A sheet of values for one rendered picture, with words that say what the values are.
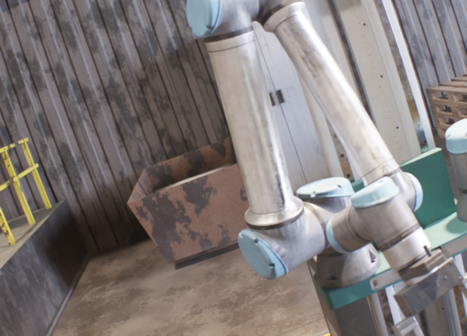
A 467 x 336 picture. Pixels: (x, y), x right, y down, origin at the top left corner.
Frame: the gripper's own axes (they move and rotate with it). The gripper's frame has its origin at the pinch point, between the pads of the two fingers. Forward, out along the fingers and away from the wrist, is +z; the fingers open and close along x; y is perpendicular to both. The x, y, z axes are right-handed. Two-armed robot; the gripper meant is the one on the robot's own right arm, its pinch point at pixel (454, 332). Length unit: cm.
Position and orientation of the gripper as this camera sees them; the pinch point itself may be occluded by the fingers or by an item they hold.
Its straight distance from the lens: 111.1
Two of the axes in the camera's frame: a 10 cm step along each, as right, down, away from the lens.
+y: -0.4, 2.9, 9.6
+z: 5.0, 8.4, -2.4
